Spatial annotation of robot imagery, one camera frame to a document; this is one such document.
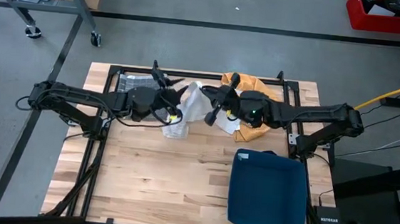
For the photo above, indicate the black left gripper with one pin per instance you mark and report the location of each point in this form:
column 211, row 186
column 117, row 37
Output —
column 166, row 102

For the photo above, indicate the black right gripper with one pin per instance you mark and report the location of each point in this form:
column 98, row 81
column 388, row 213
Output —
column 231, row 102

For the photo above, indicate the white checked towel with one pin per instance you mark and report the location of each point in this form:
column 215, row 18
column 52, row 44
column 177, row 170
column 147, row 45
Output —
column 195, row 106

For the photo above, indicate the grey checked towel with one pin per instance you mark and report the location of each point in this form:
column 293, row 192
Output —
column 138, row 84

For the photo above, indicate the mustard orange towel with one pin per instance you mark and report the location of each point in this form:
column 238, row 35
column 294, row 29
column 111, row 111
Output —
column 255, row 86

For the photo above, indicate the navy fabric storage bin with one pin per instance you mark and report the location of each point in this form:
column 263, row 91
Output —
column 268, row 192

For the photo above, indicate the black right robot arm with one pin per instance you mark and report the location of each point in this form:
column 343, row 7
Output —
column 310, row 115

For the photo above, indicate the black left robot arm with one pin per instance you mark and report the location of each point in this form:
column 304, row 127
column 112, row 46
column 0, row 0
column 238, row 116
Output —
column 79, row 97

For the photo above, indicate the black caster wheel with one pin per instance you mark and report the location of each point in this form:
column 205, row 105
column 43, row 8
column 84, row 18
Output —
column 33, row 32
column 95, row 39

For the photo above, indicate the red plastic crate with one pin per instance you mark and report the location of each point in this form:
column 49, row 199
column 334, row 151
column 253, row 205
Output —
column 354, row 17

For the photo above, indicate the black equipment stand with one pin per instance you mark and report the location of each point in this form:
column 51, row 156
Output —
column 376, row 183

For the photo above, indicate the white paper sheet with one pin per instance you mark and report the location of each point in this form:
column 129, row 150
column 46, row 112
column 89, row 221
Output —
column 381, row 11

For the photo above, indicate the black device in crate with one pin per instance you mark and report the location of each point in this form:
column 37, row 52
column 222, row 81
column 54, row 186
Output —
column 398, row 6

